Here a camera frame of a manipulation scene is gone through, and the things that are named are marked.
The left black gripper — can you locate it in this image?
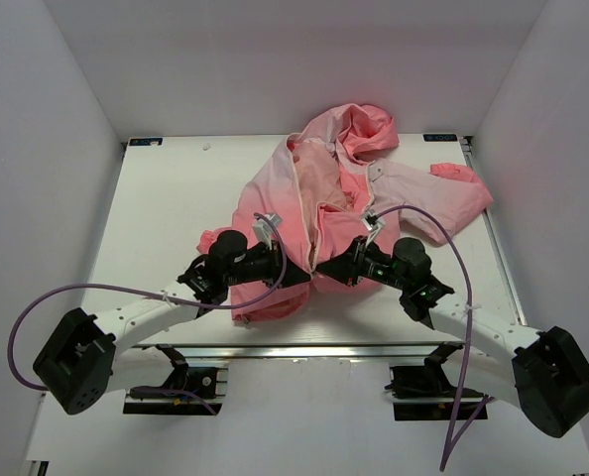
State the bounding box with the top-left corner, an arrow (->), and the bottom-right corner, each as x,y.
224,240 -> 310,291

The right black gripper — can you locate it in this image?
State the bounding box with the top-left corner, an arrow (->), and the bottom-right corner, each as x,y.
317,234 -> 410,292

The pink hooded jacket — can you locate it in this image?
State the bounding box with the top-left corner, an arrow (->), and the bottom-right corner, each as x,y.
230,104 -> 493,322

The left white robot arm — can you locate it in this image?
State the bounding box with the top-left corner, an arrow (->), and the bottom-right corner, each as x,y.
33,231 -> 310,416

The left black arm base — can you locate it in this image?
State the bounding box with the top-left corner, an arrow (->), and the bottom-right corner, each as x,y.
123,344 -> 228,417

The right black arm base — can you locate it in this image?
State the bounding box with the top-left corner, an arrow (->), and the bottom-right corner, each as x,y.
385,343 -> 463,422

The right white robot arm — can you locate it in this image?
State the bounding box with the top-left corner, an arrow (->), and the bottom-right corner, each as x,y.
316,237 -> 589,438

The right blue corner label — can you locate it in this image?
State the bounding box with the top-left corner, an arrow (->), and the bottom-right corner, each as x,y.
422,133 -> 458,142

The blue corner label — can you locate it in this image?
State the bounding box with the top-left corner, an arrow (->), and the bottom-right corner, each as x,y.
128,137 -> 163,147
422,133 -> 458,142

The left blue corner label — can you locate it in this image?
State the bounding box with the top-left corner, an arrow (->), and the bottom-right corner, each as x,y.
128,137 -> 163,147

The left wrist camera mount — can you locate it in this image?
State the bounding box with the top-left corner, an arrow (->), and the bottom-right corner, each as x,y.
252,212 -> 282,246

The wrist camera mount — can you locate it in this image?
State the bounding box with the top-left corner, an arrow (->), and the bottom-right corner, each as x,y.
252,212 -> 282,246
362,209 -> 386,246

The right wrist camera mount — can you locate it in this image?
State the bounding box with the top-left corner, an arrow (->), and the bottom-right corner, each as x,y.
362,209 -> 386,246

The aluminium front rail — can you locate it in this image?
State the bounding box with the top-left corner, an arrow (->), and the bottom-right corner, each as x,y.
135,342 -> 444,361

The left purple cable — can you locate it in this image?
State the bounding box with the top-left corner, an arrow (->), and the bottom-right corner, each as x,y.
7,211 -> 291,417

